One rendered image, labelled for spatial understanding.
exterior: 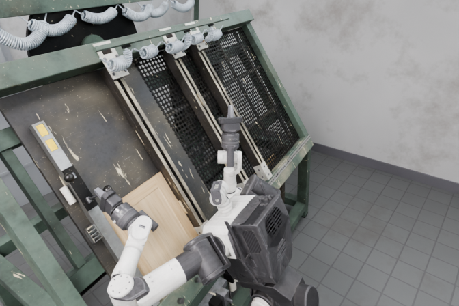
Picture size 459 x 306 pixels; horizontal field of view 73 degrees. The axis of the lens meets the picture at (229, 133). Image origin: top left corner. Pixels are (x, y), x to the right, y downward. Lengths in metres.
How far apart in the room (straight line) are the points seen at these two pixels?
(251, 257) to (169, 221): 0.58
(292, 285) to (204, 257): 0.43
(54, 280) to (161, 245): 0.49
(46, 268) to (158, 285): 0.47
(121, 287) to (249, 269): 0.47
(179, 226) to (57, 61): 0.97
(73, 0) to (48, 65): 0.74
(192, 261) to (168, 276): 0.09
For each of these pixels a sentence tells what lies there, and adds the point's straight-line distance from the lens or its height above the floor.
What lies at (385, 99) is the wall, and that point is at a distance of 3.85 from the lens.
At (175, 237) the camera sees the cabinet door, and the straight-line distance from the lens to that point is 1.70.
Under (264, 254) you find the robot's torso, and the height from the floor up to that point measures 1.30.
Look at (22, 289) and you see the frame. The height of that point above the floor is 0.79.
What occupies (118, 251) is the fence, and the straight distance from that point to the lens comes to 1.52.
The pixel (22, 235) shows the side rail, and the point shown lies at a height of 1.42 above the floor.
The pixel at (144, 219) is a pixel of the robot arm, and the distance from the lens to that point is 1.28.
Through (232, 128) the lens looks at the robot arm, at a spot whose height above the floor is 1.54.
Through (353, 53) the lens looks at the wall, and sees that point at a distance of 3.84.
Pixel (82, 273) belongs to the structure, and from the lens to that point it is 1.55.
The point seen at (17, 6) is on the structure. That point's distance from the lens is 2.05.
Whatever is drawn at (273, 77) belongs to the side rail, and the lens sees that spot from 2.75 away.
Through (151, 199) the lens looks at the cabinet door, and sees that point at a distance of 1.64.
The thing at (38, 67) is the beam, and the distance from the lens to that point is 1.53.
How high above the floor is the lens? 2.18
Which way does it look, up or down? 26 degrees down
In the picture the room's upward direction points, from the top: 5 degrees counter-clockwise
